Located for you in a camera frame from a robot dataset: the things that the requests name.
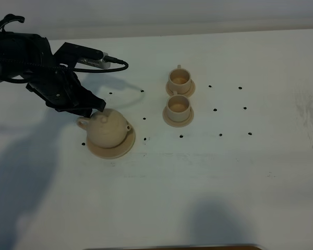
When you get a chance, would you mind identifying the beige teapot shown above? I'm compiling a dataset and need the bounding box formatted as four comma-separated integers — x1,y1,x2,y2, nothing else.
77,108,132,148

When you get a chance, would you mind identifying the far beige teacup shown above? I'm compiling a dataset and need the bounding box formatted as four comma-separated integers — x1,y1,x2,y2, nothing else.
167,65,191,94

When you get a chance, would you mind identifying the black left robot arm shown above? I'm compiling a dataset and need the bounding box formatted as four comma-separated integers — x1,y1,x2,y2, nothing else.
0,14,106,118

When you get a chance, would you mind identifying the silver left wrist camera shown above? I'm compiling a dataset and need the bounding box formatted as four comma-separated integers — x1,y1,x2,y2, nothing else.
53,42,110,70

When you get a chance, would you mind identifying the beige teacup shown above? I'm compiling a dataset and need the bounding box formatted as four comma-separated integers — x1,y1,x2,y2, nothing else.
166,94,191,122
167,65,191,94

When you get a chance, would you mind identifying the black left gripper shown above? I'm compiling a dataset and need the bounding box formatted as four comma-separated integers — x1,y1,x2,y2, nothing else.
26,70,106,118

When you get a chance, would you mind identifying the near beige cup saucer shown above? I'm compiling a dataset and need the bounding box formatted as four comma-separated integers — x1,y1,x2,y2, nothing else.
162,108,194,128

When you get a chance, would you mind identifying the far beige cup saucer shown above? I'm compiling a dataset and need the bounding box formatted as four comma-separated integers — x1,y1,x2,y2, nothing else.
165,80,196,97

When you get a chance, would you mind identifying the beige cup saucer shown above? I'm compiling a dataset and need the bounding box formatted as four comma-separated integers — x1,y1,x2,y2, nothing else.
165,80,196,97
162,108,194,128

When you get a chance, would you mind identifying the near beige teacup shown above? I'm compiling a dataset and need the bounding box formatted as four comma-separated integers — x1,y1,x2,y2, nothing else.
166,94,191,122

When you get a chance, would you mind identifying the black braided camera cable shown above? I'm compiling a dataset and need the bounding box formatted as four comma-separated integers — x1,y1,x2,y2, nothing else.
0,56,129,84

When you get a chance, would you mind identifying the beige teapot saucer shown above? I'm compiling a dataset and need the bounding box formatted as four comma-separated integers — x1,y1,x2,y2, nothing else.
86,123,136,159

